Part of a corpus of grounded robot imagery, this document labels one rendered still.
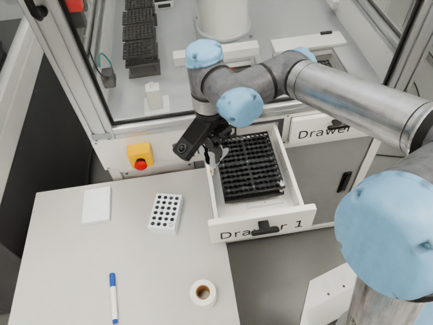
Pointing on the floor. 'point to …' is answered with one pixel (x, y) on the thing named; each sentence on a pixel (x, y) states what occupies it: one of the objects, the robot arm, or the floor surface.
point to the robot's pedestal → (329, 309)
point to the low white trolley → (123, 258)
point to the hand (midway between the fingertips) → (209, 164)
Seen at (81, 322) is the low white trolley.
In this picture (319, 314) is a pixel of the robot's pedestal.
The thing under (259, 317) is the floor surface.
